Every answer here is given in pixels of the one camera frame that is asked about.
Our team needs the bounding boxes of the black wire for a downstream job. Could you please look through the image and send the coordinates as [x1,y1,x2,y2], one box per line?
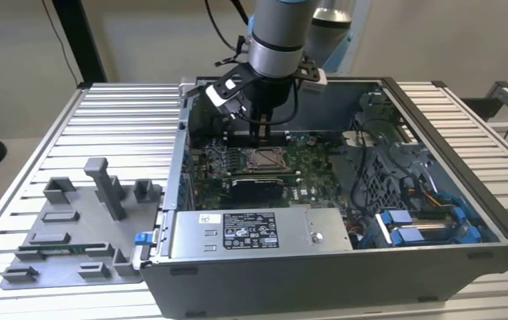
[351,129,374,214]

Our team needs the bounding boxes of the black upright post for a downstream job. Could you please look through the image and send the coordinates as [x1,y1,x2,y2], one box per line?
[52,0,108,83]

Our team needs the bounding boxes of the black graphics card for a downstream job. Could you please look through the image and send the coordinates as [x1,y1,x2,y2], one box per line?
[198,176,302,207]

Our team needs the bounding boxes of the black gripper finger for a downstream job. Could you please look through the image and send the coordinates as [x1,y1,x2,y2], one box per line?
[252,113,264,147]
[263,113,275,147]

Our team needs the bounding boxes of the thin black wall cable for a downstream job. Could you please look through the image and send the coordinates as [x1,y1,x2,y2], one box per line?
[42,0,80,89]

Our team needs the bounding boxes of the green motherboard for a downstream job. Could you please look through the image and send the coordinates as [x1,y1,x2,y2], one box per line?
[188,131,358,211]

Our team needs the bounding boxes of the silver square CPU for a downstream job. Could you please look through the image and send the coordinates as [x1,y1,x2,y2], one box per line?
[250,151,280,167]

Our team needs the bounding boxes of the black RAM slot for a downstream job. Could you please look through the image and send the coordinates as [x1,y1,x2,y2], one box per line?
[226,169,303,178]
[226,130,294,147]

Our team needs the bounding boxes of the black slanted bar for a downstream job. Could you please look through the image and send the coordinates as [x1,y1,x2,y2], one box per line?
[228,0,251,25]

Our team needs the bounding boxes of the dark grey PC case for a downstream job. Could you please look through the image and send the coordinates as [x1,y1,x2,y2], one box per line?
[139,75,508,317]

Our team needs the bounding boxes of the grey plastic parts rack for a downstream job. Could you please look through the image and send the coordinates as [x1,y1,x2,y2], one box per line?
[0,157,166,291]

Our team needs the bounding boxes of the silver power supply unit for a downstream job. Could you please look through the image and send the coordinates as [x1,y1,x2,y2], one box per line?
[167,208,355,260]

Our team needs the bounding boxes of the CPU socket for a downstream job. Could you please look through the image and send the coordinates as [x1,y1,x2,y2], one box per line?
[239,145,288,173]

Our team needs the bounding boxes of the grey metal drive cage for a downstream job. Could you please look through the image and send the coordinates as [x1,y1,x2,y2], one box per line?
[327,128,446,217]

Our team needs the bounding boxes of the black bracket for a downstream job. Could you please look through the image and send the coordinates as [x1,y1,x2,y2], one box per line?
[460,97,504,121]

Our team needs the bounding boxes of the pale blue wire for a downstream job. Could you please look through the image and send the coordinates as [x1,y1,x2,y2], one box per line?
[431,191,464,210]

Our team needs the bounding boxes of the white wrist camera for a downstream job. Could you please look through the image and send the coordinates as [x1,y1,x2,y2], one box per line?
[296,63,330,94]
[204,79,248,117]

